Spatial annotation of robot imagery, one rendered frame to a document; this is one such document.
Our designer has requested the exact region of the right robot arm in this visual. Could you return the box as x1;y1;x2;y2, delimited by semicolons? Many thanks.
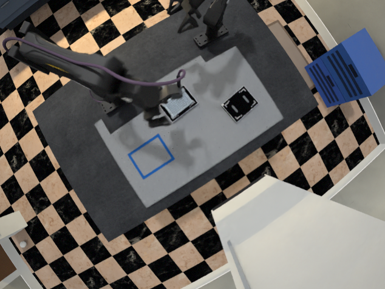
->
7;21;159;114

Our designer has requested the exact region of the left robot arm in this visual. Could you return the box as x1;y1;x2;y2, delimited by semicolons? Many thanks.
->
194;0;229;47

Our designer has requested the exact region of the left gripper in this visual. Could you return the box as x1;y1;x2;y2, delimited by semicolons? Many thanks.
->
167;0;205;35

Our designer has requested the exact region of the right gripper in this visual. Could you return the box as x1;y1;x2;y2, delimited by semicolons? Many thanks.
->
132;84;179;129

